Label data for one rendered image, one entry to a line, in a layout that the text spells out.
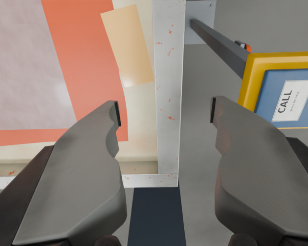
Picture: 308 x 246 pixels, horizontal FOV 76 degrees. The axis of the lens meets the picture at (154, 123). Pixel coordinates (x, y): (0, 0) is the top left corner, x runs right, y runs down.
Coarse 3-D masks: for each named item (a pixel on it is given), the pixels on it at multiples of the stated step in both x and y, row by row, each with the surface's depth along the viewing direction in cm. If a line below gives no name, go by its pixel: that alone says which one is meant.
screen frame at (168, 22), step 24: (168, 0) 22; (168, 24) 23; (168, 48) 24; (168, 72) 26; (168, 96) 28; (168, 120) 30; (168, 144) 33; (0, 168) 40; (120, 168) 38; (144, 168) 38; (168, 168) 36
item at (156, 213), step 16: (144, 192) 76; (160, 192) 75; (176, 192) 74; (144, 208) 70; (160, 208) 69; (176, 208) 68; (144, 224) 65; (160, 224) 65; (176, 224) 64; (128, 240) 62; (144, 240) 61; (160, 240) 60; (176, 240) 60
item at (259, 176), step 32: (224, 128) 8; (256, 128) 8; (224, 160) 7; (256, 160) 7; (288, 160) 6; (224, 192) 6; (256, 192) 6; (288, 192) 5; (224, 224) 6; (256, 224) 5; (288, 224) 5
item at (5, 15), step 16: (0, 0) 25; (16, 0) 25; (32, 0) 25; (48, 0) 25; (64, 0) 25; (80, 0) 25; (96, 0) 25; (0, 16) 26; (16, 16) 26; (32, 16) 26; (48, 16) 26; (64, 16) 26; (80, 16) 26; (96, 16) 26
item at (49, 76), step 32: (0, 32) 27; (32, 32) 27; (64, 32) 27; (96, 32) 27; (0, 64) 29; (32, 64) 29; (64, 64) 29; (96, 64) 29; (0, 96) 32; (32, 96) 32; (64, 96) 32; (96, 96) 32; (0, 128) 36; (32, 128) 36; (64, 128) 36
